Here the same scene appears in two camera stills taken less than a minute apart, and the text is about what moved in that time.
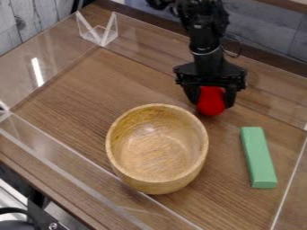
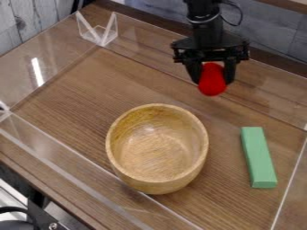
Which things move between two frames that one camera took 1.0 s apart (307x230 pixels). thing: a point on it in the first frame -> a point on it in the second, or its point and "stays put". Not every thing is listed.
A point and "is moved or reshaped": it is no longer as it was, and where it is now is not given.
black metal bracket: (41, 219) stays put
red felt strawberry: (212, 103) is moved or reshaped
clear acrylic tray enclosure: (97, 118) stays put
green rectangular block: (261, 165) stays put
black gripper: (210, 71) -> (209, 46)
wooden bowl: (158, 145) stays put
